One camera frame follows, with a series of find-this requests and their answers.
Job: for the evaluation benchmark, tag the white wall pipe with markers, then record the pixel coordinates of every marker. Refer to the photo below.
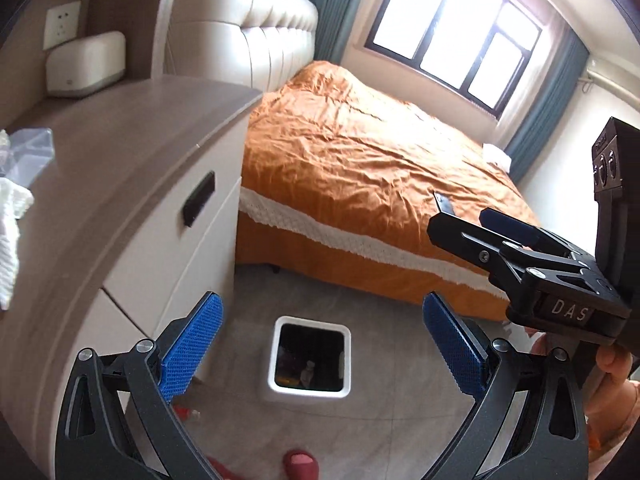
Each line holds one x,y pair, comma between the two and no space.
590,77

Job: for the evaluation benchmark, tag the small red floor item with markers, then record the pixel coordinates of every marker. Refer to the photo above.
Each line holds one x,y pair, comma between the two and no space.
186,413

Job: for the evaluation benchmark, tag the dark phone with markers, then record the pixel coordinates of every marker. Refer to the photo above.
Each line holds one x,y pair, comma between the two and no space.
444,203

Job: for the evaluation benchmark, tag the blue curtain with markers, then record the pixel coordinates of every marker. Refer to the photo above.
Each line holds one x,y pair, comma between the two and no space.
547,110
340,5

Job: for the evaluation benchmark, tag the cream padded headboard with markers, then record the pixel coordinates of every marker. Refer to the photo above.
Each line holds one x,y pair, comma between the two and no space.
235,20

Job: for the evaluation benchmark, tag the wooden bedside cabinet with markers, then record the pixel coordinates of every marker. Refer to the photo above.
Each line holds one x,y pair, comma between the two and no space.
115,170

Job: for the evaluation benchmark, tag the clear plastic wrapper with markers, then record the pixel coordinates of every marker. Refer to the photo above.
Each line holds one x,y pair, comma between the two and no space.
30,152

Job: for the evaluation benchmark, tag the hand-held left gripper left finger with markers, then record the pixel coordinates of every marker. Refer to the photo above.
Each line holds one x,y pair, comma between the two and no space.
192,345

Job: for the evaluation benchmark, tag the white pillow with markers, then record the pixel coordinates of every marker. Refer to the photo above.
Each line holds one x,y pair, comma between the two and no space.
497,155

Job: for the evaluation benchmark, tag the bed with orange bedspread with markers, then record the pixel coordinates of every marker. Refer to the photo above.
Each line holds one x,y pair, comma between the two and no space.
350,160

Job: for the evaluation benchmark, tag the white square trash bin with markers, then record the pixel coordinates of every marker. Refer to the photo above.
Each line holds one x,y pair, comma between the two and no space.
272,360

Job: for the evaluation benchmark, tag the dark framed window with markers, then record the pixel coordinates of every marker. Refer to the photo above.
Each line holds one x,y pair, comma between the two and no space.
450,30

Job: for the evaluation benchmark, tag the white tissue box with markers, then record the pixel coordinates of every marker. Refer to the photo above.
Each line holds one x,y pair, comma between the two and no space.
85,65

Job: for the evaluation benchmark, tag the white cloth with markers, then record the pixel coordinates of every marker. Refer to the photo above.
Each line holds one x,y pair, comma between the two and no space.
10,240

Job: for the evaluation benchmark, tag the white wall socket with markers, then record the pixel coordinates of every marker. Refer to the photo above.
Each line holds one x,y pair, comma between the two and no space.
61,24

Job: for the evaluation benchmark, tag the person's right hand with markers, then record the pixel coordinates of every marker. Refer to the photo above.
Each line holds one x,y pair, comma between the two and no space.
614,361

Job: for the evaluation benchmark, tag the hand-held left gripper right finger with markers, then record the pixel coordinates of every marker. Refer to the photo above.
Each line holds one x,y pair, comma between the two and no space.
452,345

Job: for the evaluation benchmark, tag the red slipper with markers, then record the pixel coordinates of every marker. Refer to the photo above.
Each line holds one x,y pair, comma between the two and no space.
301,465
220,469

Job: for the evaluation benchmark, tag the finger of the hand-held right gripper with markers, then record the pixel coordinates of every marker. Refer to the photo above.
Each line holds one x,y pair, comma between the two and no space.
507,225
460,237

